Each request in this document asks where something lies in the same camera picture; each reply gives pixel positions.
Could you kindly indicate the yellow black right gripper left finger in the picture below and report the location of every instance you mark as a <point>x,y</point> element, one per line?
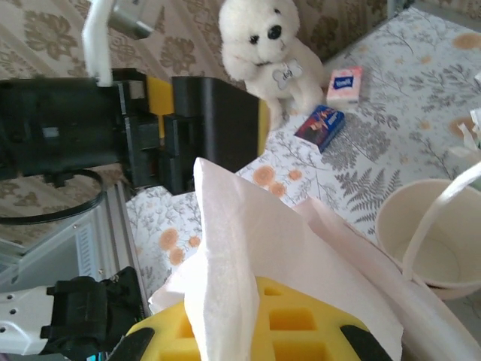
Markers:
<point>169,338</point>

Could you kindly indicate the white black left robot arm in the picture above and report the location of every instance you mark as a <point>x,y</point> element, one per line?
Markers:
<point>82,308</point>

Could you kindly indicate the aluminium front rail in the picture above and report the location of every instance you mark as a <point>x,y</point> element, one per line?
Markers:
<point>124,225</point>

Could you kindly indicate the blue tissue packet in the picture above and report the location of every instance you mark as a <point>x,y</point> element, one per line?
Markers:
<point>319,128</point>

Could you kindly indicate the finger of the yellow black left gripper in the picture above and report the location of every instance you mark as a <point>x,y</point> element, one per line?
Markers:
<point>218,120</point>
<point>161,94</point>

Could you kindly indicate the light green mug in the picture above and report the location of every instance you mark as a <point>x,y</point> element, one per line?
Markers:
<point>467,154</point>

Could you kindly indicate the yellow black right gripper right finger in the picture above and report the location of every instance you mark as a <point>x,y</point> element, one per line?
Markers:
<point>330,331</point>

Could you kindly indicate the white plush dog toy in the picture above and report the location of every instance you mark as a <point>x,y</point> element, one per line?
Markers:
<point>259,52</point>

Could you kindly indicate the stack of paper cups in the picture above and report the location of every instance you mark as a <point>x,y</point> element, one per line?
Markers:
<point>451,255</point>

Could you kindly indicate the pink tissue packet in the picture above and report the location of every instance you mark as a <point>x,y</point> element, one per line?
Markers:
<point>343,86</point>

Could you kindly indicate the white paper napkin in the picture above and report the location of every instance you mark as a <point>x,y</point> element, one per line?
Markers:
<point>233,225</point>

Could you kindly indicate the grey metal panel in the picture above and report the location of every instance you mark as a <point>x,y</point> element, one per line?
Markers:
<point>45,255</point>

